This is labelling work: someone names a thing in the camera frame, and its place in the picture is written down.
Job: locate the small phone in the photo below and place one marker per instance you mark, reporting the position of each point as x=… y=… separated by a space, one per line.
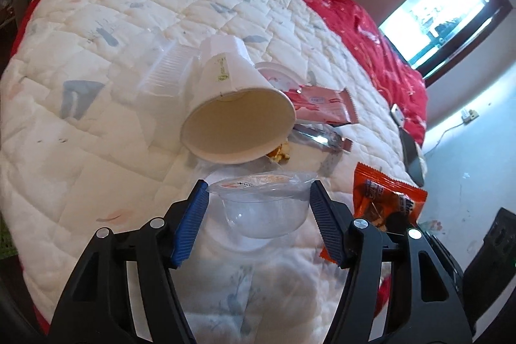
x=397 y=113

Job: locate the pink snack wrapper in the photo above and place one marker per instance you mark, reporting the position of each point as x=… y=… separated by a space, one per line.
x=322 y=104

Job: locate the yellow food crumbs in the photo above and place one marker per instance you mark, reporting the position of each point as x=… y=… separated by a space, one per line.
x=280 y=152

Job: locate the white power strip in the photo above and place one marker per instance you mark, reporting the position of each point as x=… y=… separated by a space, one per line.
x=470 y=115

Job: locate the white plastic lid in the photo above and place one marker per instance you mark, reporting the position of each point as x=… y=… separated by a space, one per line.
x=277 y=73

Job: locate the window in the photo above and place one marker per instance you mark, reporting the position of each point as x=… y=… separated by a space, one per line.
x=439 y=13

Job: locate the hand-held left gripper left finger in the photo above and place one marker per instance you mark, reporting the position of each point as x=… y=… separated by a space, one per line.
x=189 y=225

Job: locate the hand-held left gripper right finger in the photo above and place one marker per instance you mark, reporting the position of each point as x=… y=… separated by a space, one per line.
x=324 y=225

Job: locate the orange snack packet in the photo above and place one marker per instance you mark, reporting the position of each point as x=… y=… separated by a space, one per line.
x=379 y=195

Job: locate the silver red snack wrapper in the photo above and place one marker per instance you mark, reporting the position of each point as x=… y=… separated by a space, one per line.
x=318 y=136

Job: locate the dark flat object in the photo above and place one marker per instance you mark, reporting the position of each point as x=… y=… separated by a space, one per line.
x=412 y=154

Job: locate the clear plastic bowl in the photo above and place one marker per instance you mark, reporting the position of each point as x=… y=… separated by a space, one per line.
x=262 y=215

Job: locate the white paper cup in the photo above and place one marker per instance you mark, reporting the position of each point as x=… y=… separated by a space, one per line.
x=238 y=122

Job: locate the white quilted blanket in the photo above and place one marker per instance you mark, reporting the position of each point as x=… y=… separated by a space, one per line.
x=100 y=126

